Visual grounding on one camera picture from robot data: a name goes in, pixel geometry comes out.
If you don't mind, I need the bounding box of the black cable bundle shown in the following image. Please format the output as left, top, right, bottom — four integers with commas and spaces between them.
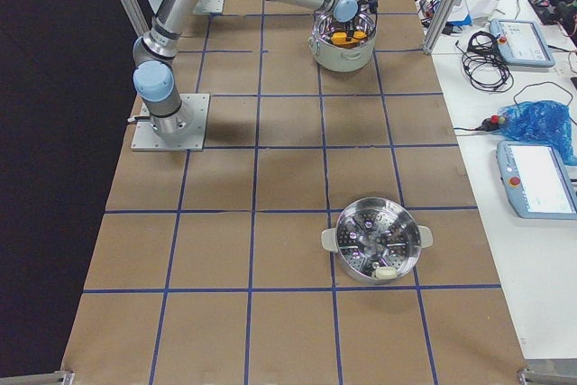
454, 31, 515, 92

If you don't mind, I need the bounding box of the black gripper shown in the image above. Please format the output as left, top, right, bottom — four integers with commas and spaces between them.
358, 0, 379, 14

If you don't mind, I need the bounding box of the blue plastic bag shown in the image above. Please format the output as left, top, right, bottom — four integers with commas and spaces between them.
498, 100, 576, 166

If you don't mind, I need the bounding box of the yellow toy corn cob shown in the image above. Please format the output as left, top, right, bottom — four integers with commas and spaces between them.
330, 31, 368, 49

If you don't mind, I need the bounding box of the red emergency stop button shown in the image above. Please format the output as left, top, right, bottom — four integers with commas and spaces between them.
477, 115, 505, 133

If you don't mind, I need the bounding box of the teach pendant tablet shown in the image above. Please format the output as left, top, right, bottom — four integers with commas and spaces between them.
489, 19, 555, 68
496, 141, 576, 221

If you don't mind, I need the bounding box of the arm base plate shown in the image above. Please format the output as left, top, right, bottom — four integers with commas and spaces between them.
131, 94, 210, 151
193, 0, 224, 15

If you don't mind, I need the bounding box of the steel pot at right edge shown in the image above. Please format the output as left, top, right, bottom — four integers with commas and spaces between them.
321, 197, 434, 285

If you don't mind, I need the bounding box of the pale green electric pot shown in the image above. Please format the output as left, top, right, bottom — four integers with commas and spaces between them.
307, 13, 376, 72

